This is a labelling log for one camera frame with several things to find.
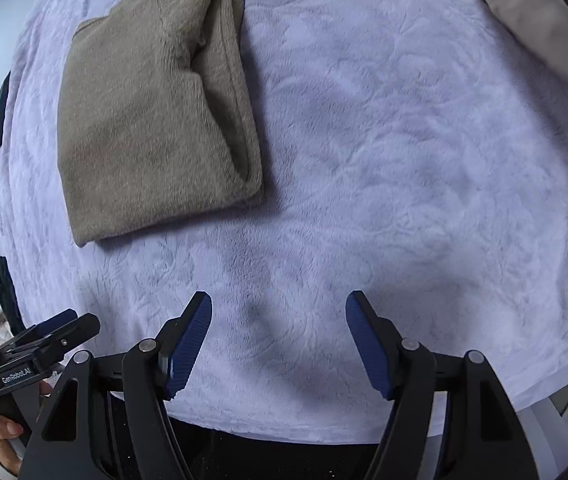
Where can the person's left hand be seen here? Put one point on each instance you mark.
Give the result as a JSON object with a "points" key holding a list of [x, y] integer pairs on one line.
{"points": [[4, 432]]}

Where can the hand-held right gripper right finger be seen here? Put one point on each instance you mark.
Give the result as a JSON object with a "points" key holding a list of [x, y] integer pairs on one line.
{"points": [[371, 345]]}

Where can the dark teal cloth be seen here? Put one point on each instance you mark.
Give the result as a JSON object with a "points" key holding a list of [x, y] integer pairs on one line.
{"points": [[6, 285]]}

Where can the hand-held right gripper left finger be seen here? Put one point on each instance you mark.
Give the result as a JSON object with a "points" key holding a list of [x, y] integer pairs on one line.
{"points": [[191, 345]]}

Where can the lavender fleece blanket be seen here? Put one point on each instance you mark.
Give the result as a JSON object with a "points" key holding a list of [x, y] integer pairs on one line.
{"points": [[389, 160]]}

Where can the olive green towel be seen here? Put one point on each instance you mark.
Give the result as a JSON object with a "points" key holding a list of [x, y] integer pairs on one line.
{"points": [[139, 135]]}

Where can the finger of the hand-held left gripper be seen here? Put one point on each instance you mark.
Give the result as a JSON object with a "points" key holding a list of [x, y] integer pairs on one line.
{"points": [[76, 330], [56, 321]]}

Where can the light grey cloth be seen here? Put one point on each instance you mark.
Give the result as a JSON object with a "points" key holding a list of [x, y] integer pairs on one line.
{"points": [[539, 25]]}

